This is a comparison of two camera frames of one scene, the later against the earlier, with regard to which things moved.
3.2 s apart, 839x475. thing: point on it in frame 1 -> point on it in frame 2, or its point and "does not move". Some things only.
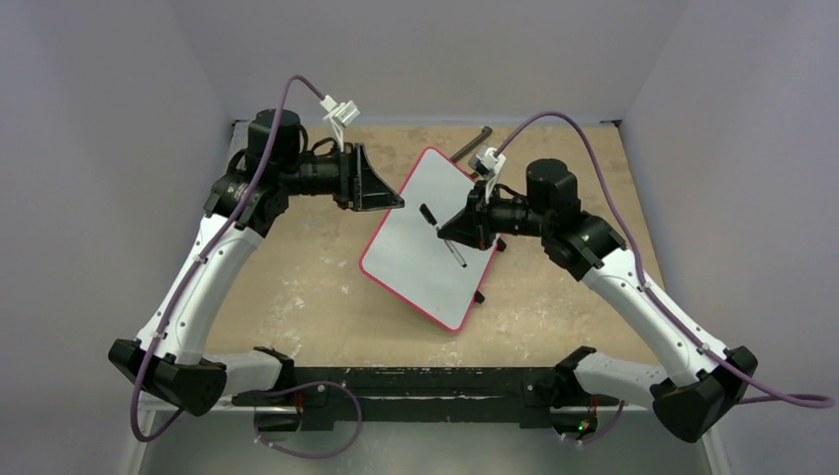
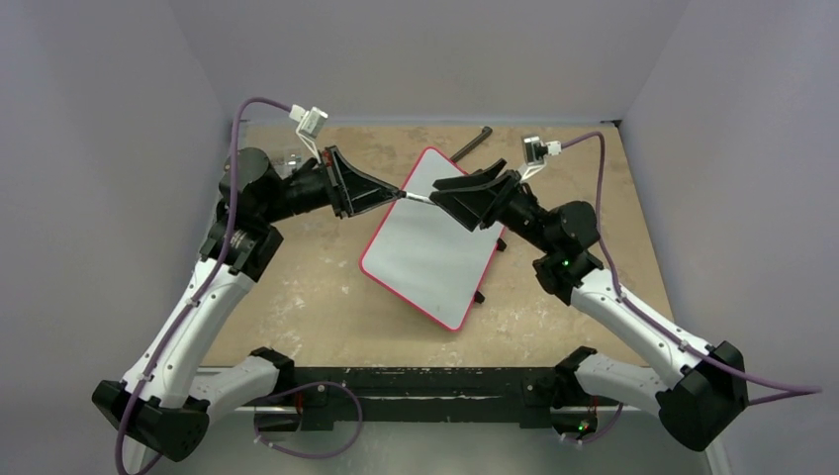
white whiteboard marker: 453,250 -> 418,197
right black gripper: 485,217 -> 494,200
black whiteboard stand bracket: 486,132 does not move
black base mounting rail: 535,397 does not move
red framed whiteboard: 406,253 does not move
